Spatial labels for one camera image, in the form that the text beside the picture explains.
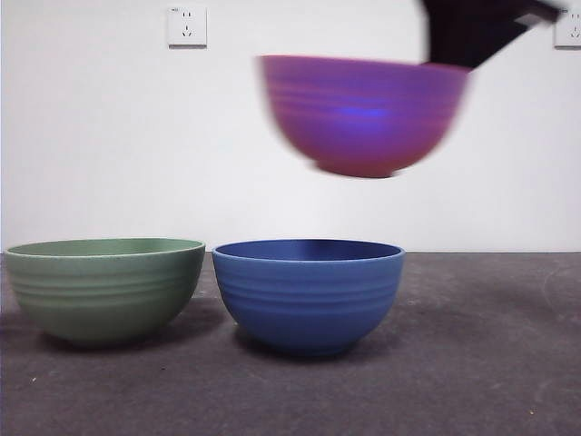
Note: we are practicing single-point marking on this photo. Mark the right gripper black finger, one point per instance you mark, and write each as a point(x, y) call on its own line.
point(499, 22)
point(447, 27)

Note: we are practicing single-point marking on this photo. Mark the red ribbed bowl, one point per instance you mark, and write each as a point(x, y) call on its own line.
point(363, 113)

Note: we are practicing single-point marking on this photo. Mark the green ribbed bowl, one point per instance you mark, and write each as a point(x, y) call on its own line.
point(104, 295)

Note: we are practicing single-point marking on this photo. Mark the blue ribbed bowl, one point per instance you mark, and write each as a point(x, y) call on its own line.
point(308, 300)

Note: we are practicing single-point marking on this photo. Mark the white wall socket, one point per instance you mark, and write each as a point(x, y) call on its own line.
point(569, 35)
point(187, 26)

